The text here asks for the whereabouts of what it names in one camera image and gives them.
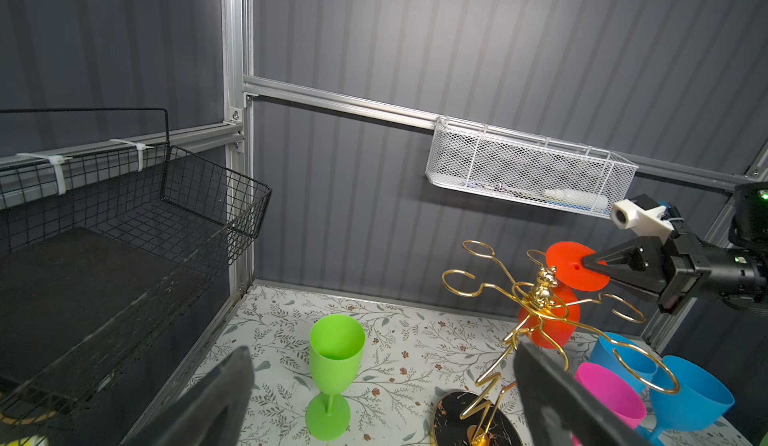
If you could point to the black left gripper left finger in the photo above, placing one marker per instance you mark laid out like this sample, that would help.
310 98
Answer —
210 413

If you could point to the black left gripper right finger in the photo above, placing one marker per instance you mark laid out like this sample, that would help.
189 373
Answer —
558 409

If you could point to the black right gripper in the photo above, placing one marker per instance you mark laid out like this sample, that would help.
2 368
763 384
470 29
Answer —
640 265

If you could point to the magenta wine glass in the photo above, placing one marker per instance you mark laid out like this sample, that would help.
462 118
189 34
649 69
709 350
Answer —
612 392

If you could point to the blue wine glass front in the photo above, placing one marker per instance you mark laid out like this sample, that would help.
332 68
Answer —
611 352

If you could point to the blue wine glass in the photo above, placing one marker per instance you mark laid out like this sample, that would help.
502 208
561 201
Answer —
611 352
701 400

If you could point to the red wine glass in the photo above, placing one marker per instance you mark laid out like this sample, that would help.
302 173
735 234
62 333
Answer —
552 305

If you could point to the lime green wine glass front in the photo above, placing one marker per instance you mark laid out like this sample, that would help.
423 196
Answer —
336 348

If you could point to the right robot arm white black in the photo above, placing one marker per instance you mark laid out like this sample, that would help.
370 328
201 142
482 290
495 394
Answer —
739 273

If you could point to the gold wine glass rack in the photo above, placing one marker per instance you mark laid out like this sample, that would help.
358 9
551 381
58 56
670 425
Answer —
479 434

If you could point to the white marker in basket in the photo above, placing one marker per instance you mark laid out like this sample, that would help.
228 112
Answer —
577 198

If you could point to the yellow black striped item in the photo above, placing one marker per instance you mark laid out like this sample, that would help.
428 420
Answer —
35 440

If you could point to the black pad in basket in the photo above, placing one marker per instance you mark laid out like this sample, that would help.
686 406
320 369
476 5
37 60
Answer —
71 303

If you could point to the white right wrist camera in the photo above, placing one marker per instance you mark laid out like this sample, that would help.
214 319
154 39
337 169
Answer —
643 215

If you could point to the black wire mesh basket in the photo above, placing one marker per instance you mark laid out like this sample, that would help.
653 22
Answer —
154 195

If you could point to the white wire mesh basket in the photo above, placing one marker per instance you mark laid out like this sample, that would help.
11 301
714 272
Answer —
496 162

